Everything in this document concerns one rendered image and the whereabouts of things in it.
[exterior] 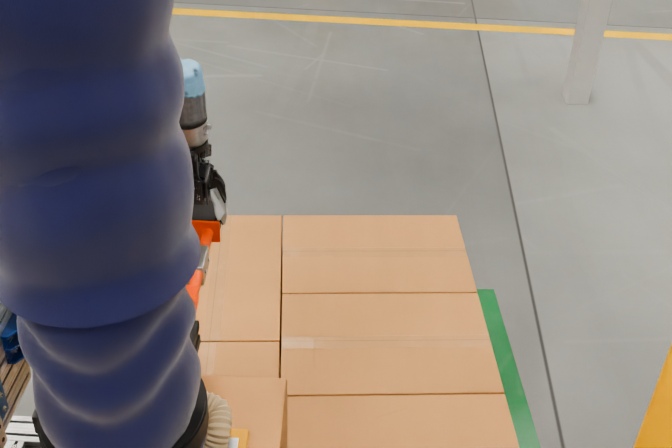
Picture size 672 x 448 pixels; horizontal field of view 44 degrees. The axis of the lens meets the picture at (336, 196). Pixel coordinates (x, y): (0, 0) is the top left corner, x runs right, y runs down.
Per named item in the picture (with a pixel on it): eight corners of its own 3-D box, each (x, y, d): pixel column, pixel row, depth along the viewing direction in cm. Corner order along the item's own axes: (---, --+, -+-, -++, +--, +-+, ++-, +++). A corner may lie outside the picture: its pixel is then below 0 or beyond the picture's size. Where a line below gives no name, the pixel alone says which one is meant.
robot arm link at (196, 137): (170, 109, 157) (213, 110, 157) (172, 130, 160) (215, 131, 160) (162, 129, 151) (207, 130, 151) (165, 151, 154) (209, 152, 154)
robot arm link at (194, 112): (175, 51, 152) (212, 62, 149) (180, 104, 159) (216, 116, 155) (146, 67, 147) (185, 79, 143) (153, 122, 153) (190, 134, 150)
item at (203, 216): (220, 242, 168) (219, 223, 165) (183, 241, 168) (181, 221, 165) (226, 217, 175) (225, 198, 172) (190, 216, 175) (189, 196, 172)
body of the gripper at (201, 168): (170, 207, 159) (163, 153, 153) (178, 181, 167) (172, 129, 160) (210, 208, 159) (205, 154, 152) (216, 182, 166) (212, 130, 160)
